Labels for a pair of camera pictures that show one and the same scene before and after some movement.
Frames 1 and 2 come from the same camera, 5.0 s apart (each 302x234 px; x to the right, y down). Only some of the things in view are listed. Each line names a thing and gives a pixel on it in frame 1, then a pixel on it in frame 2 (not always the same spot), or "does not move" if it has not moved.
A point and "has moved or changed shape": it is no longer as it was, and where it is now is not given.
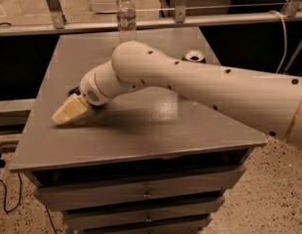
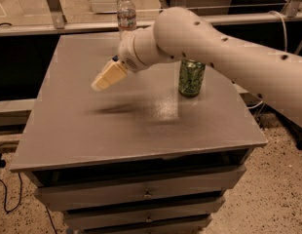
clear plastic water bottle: [127, 19] does not move
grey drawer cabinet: [152, 160] does not move
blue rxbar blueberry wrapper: [76, 91] has moved or changed shape
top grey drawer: [140, 189] does not move
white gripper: [89, 88] -> [127, 54]
